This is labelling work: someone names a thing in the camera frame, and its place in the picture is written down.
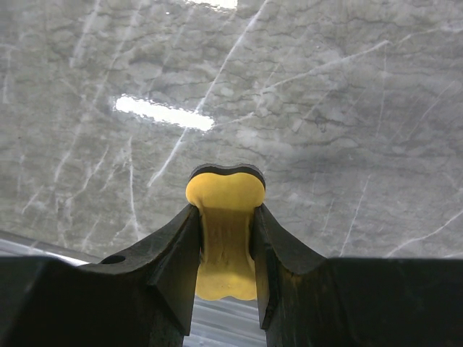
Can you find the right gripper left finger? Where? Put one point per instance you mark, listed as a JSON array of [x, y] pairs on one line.
[[140, 296]]

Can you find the aluminium mounting rail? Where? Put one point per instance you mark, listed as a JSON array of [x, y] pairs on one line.
[[226, 322]]

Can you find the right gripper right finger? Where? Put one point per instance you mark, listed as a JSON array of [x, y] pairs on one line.
[[305, 299]]

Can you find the yellow bone-shaped eraser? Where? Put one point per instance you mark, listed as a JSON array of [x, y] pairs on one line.
[[226, 198]]

